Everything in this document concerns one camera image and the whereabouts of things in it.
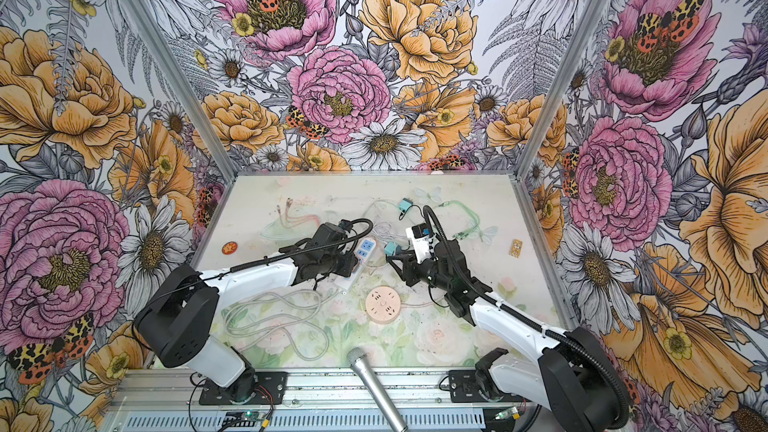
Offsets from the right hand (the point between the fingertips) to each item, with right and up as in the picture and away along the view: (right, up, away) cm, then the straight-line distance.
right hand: (393, 266), depth 81 cm
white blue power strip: (-9, +1, +15) cm, 17 cm away
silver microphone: (-9, -22, -6) cm, 24 cm away
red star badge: (-54, +2, +18) cm, 57 cm away
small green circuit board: (-33, -33, -10) cm, 47 cm away
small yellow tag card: (+40, +2, +18) cm, 44 cm away
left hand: (-13, -3, +9) cm, 16 cm away
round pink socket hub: (-3, -12, +4) cm, 13 cm away
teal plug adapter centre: (-1, +2, +17) cm, 17 cm away
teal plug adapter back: (+4, +16, +30) cm, 34 cm away
